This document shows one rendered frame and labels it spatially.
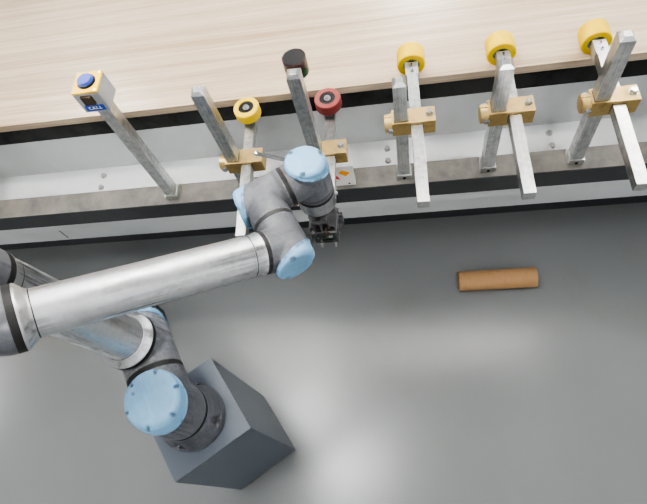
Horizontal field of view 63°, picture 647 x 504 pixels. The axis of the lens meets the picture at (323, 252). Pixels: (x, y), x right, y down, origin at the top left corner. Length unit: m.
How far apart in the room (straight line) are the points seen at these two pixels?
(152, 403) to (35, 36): 1.47
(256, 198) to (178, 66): 0.87
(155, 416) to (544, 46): 1.45
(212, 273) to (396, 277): 1.38
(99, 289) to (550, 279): 1.80
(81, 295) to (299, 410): 1.35
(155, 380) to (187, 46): 1.11
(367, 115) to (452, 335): 0.95
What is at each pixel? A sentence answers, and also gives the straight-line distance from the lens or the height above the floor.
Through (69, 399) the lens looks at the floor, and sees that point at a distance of 2.58.
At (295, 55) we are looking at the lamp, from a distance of 1.37.
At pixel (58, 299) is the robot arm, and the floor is 1.37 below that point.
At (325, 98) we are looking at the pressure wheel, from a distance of 1.62.
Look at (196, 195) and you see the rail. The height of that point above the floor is 0.70.
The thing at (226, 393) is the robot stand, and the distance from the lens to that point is 1.61.
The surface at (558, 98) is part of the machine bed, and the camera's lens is 1.84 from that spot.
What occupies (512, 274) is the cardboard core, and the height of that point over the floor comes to 0.08.
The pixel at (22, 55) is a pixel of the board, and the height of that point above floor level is 0.90.
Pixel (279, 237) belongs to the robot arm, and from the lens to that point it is 1.04.
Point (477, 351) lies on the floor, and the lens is 2.18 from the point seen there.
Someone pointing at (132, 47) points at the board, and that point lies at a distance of 2.05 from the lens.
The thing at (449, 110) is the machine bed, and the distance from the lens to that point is 1.78.
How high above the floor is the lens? 2.09
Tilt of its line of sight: 62 degrees down
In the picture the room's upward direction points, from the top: 21 degrees counter-clockwise
